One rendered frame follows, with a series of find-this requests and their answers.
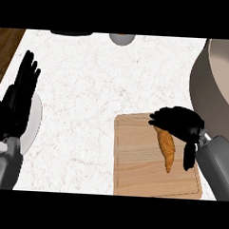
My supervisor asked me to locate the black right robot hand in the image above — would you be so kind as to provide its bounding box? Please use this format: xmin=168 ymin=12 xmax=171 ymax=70
xmin=145 ymin=104 xmax=206 ymax=173

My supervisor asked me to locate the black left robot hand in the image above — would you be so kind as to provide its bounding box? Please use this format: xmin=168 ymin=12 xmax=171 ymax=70
xmin=0 ymin=48 xmax=43 ymax=144

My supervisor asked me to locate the golden brown croissant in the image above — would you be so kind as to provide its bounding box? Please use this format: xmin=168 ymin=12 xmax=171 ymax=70
xmin=150 ymin=125 xmax=178 ymax=175

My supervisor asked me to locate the large grey-brown pot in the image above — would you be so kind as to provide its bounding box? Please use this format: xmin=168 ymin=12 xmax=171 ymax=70
xmin=185 ymin=38 xmax=229 ymax=149

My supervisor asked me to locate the wooden cutting board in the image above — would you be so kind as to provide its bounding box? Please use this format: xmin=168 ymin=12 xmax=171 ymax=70
xmin=110 ymin=110 xmax=208 ymax=200

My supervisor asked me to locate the white plate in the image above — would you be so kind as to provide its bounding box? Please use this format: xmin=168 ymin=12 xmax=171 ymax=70
xmin=0 ymin=90 xmax=45 ymax=156

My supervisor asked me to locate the grey round bowl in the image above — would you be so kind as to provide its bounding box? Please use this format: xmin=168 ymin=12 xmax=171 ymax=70
xmin=107 ymin=33 xmax=137 ymax=48

